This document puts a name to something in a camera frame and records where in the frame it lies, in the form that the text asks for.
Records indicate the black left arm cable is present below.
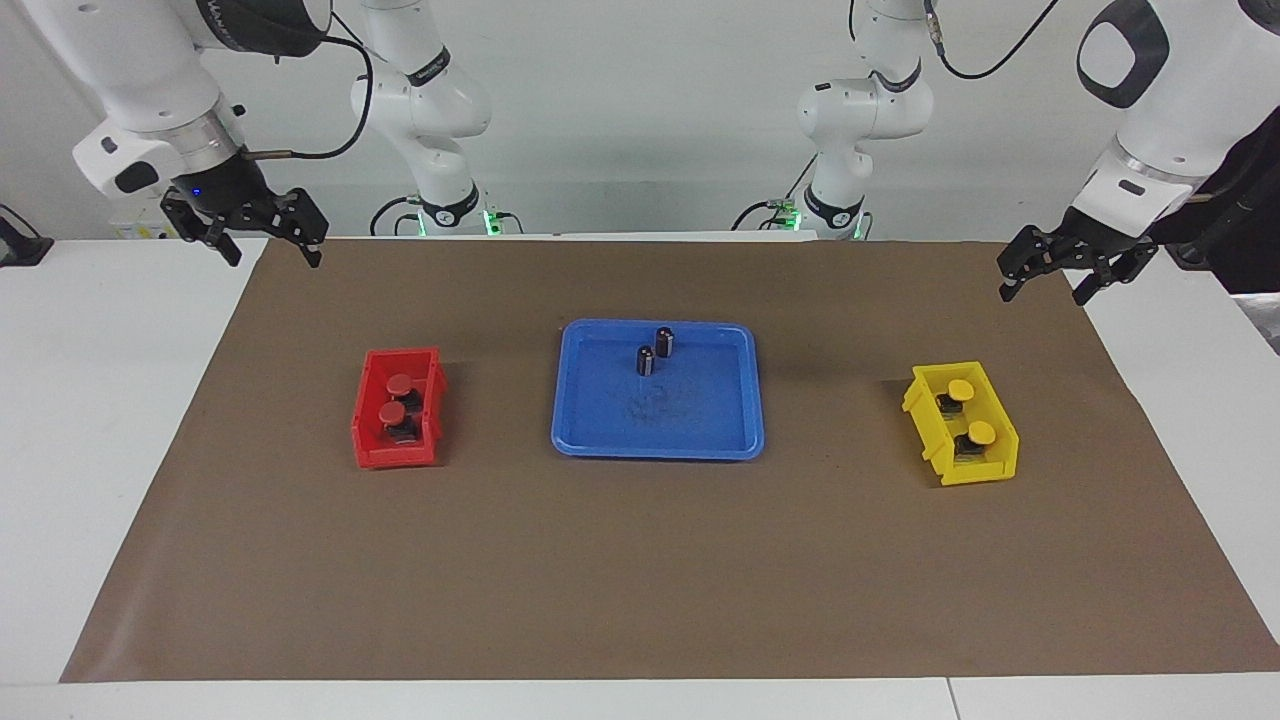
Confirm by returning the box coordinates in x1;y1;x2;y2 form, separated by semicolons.
925;0;1061;81

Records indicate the brown paper mat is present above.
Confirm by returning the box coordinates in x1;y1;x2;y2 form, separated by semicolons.
60;238;1280;684

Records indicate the black stand foot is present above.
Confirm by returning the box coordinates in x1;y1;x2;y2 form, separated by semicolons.
0;205;54;268

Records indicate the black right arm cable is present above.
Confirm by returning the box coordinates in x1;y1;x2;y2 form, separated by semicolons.
240;10;376;163

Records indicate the black equipment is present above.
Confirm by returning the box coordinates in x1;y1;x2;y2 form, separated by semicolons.
1150;130;1280;296

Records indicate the yellow plastic bin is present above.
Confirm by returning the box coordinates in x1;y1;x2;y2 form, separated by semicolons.
902;361;1020;488

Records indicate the grey metal plate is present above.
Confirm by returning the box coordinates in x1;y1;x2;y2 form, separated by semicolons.
1232;293;1280;356

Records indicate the black base cable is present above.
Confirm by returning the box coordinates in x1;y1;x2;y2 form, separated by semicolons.
369;195;421;238
733;155;817;233

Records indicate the black right base cable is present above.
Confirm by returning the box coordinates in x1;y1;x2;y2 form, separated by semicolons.
369;195;421;238

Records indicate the beige wall socket box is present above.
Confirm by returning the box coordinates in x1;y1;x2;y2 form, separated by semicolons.
112;205;186;241

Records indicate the red plastic bin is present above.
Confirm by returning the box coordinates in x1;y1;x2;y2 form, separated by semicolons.
350;347;447;470

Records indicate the blue plastic tray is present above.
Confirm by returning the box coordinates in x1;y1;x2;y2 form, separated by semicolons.
551;319;765;462

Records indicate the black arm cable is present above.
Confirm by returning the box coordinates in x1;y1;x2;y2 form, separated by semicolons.
925;0;1061;81
240;10;376;163

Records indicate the black left base cable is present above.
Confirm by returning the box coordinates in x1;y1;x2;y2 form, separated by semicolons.
733;155;817;233

